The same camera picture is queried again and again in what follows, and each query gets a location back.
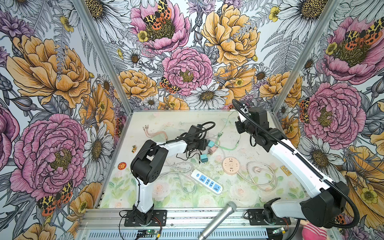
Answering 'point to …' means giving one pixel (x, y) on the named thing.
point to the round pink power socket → (230, 165)
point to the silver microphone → (230, 208)
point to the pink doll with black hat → (311, 232)
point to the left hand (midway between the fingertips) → (202, 146)
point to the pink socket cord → (268, 166)
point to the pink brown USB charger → (212, 150)
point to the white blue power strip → (207, 181)
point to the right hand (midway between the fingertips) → (240, 121)
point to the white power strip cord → (183, 170)
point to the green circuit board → (147, 232)
